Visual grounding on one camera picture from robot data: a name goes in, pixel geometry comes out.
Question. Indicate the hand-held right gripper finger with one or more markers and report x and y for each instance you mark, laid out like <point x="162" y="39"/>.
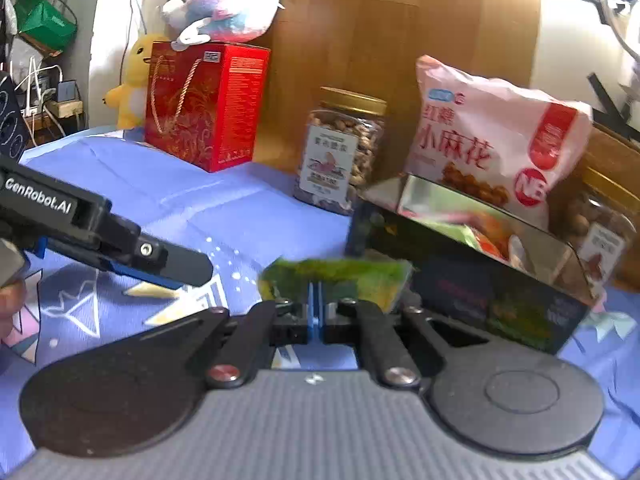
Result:
<point x="312" y="315"/>
<point x="320" y="317"/>

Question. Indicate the nut jar with gold lid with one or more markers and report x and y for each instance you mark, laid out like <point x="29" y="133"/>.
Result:
<point x="600" y="235"/>

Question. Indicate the blue printed blanket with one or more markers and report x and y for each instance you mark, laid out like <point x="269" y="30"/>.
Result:
<point x="200" y="195"/>

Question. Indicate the pastel plush toy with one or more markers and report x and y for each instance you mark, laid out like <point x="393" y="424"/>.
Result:
<point x="230" y="10"/>

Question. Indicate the crinkled green snack packet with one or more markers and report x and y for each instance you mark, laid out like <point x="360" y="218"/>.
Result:
<point x="350" y="275"/>

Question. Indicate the nut jar with white label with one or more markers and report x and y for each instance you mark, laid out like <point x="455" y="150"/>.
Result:
<point x="335" y="160"/>

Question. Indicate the dark tin box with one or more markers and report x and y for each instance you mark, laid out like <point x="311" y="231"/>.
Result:
<point x="480" y="300"/>

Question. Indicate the red gift box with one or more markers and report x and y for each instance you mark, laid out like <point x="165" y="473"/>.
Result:
<point x="210" y="110"/>

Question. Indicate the pink snack bag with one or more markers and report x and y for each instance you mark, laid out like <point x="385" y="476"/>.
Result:
<point x="480" y="130"/>

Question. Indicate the person's left hand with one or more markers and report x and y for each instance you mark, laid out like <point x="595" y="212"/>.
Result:
<point x="11" y="310"/>

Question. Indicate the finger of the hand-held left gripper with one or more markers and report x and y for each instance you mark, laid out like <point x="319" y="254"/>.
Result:
<point x="175" y="265"/>

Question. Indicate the yellow plush toy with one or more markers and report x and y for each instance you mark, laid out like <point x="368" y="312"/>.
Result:
<point x="132" y="85"/>

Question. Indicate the wooden headboard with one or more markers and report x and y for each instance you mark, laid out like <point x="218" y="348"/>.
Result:
<point x="380" y="25"/>

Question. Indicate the green box in basket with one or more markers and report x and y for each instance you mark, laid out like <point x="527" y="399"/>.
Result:
<point x="45" y="22"/>

